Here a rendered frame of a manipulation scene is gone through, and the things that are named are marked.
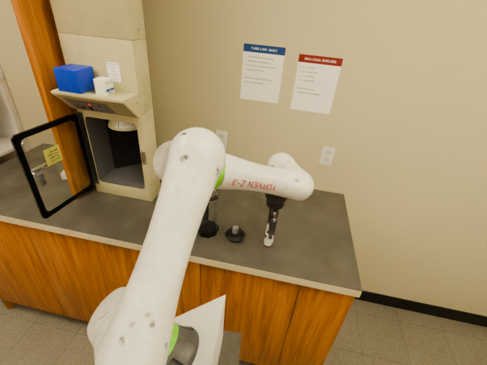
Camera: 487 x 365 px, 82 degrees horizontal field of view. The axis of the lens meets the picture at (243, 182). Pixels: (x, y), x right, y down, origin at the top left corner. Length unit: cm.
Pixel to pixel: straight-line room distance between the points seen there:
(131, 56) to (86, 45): 19
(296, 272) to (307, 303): 20
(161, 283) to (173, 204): 15
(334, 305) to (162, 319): 95
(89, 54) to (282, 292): 129
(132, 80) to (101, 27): 21
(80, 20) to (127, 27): 19
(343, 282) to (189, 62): 131
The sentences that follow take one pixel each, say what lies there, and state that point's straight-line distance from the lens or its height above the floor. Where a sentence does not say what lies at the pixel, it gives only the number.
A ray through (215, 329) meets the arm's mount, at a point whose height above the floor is 116.
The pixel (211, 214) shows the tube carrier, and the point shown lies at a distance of 124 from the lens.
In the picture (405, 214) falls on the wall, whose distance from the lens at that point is 199.
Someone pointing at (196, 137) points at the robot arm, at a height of 163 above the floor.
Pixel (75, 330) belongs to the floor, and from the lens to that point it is 232.
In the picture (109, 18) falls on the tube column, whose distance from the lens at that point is 131.
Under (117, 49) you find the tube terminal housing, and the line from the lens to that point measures 131.
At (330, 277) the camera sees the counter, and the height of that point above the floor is 94.
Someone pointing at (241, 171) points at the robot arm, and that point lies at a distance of 80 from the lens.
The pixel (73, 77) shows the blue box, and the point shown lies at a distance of 133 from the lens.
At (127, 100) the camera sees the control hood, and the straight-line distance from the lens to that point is 125.
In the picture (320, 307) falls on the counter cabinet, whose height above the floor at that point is 75.
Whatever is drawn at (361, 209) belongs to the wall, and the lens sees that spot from 191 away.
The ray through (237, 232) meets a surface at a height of 98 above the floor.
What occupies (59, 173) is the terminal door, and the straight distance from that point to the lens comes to 150.
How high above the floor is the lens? 186
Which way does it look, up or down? 33 degrees down
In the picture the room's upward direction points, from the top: 5 degrees clockwise
